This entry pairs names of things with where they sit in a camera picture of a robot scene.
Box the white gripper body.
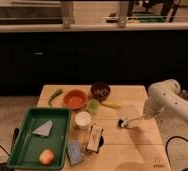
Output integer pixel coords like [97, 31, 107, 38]
[143, 99, 164, 120]

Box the blue sponge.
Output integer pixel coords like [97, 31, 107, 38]
[67, 141, 84, 166]

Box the yellow banana toy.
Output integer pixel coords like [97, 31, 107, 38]
[101, 101, 122, 109]

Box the red bowl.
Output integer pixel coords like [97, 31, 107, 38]
[63, 89, 88, 110]

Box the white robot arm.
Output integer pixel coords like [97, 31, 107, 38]
[143, 79, 188, 124]

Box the small green cup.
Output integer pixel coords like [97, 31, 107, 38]
[87, 99, 100, 114]

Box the black tool handle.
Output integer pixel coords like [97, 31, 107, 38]
[10, 128, 19, 154]

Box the white cup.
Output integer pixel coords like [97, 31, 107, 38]
[75, 111, 91, 130]

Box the white black eraser block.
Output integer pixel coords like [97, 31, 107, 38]
[86, 124, 103, 152]

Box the green plastic tray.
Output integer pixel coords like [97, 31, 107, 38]
[7, 108, 71, 171]

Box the white handled dish brush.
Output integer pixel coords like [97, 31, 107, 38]
[118, 116, 144, 128]

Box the black cable right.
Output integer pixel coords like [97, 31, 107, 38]
[165, 135, 188, 171]

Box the grey triangular cloth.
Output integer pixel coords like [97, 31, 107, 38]
[33, 120, 53, 137]

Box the dark brown bowl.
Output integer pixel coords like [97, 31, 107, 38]
[90, 82, 111, 101]

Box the orange peach toy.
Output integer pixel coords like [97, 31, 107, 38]
[39, 149, 55, 165]

